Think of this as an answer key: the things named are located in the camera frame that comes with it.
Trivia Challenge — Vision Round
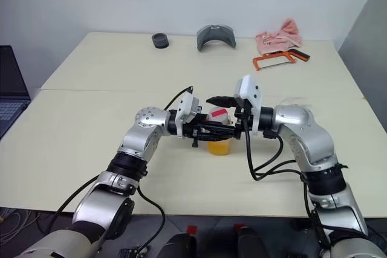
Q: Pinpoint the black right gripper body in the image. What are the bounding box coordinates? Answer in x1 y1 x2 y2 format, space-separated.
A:
233 102 253 140

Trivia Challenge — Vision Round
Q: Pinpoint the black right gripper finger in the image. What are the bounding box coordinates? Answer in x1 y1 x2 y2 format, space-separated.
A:
206 96 237 109
210 121 240 134

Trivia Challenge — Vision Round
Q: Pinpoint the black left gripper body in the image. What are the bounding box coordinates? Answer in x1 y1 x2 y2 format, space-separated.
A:
183 118 210 148

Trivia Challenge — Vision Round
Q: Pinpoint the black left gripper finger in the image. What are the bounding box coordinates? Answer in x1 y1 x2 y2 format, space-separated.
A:
200 129 236 143

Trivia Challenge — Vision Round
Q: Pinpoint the clear bottle with orange drink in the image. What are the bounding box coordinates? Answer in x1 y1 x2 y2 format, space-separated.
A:
206 115 236 156

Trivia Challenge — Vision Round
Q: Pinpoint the white bottle cap red sticker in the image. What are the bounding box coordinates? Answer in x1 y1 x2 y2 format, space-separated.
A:
209 106 231 125

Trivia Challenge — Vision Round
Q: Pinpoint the orange hacksaw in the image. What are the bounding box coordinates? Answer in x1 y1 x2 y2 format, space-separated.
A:
252 48 311 73

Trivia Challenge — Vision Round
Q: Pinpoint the grey curved plastic shell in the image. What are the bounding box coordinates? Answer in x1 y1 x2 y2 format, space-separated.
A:
196 24 238 51

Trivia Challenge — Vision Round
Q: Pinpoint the pink cloth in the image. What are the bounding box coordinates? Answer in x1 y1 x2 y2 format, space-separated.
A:
255 18 304 57

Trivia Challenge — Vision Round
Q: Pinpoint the dark rounded shape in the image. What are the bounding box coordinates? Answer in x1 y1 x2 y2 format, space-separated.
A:
236 226 270 258
158 231 200 258

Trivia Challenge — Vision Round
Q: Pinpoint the dark laptop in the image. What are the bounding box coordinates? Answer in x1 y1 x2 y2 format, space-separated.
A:
0 45 32 141

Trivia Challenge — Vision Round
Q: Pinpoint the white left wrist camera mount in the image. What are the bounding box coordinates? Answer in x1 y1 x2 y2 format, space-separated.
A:
176 91 203 138

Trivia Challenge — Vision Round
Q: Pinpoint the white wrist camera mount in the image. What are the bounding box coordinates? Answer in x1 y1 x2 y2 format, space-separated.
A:
176 91 203 138
233 74 264 134

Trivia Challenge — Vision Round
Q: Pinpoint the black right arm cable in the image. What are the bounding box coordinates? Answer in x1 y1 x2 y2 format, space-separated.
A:
241 100 350 248

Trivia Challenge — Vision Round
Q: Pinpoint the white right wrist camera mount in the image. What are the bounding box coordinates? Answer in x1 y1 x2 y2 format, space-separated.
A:
233 74 264 134

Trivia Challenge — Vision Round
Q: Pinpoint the white floor cable bundle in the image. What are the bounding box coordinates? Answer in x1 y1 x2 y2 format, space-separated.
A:
0 207 41 235

